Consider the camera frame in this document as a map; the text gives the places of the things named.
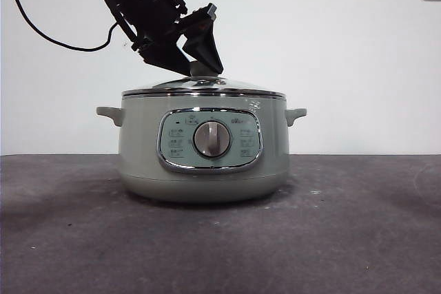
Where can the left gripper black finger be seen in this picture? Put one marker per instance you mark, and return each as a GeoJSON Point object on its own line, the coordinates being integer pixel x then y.
{"type": "Point", "coordinates": [206, 49]}
{"type": "Point", "coordinates": [169, 58]}

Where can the glass lid with green knob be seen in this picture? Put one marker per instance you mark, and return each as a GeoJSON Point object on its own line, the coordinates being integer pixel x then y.
{"type": "Point", "coordinates": [241, 88]}

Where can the pale green electric pot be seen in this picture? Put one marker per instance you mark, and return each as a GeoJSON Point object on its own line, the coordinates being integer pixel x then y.
{"type": "Point", "coordinates": [144, 156]}

